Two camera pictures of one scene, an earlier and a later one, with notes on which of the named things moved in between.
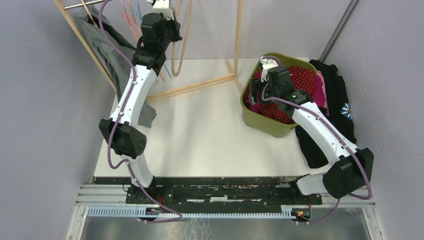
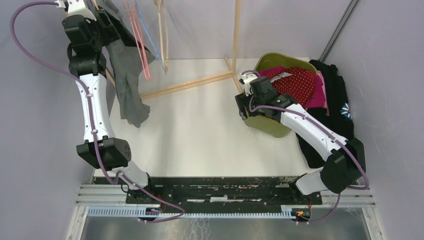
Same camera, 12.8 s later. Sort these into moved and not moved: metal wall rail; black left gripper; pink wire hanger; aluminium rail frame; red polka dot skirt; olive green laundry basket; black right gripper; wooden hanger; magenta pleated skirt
Moved: black left gripper; wooden hanger; pink wire hanger; black right gripper
Not moved: olive green laundry basket; magenta pleated skirt; metal wall rail; red polka dot skirt; aluminium rail frame
